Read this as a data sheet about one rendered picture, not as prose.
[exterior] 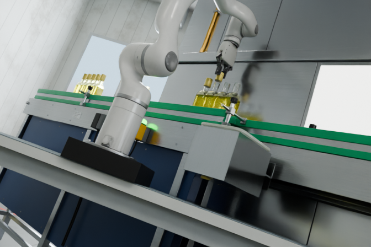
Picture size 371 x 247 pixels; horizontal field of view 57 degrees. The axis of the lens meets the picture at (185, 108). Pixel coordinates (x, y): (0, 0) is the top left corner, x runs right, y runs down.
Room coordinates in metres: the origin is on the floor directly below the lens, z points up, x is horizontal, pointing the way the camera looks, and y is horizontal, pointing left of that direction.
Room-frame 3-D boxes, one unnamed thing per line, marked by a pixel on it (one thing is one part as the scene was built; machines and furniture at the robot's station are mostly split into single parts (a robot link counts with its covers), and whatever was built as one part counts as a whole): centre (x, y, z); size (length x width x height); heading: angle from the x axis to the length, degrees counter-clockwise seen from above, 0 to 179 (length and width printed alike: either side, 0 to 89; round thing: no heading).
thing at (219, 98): (1.52, -0.15, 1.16); 0.06 x 0.06 x 0.21; 45
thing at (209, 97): (1.56, -0.10, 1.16); 0.06 x 0.06 x 0.21; 45
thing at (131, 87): (1.21, 0.21, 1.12); 0.19 x 0.12 x 0.24; 53
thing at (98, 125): (1.75, 0.37, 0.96); 0.08 x 0.08 x 0.08; 45
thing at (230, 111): (1.30, -0.18, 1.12); 0.17 x 0.03 x 0.12; 135
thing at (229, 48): (1.56, -0.10, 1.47); 0.10 x 0.07 x 0.11; 135
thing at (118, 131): (1.19, 0.19, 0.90); 0.19 x 0.19 x 0.18
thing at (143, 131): (1.56, 0.17, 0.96); 0.07 x 0.07 x 0.07; 45
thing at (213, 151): (1.17, -0.21, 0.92); 0.27 x 0.17 x 0.15; 135
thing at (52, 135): (1.97, 0.38, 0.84); 1.59 x 0.18 x 0.18; 45
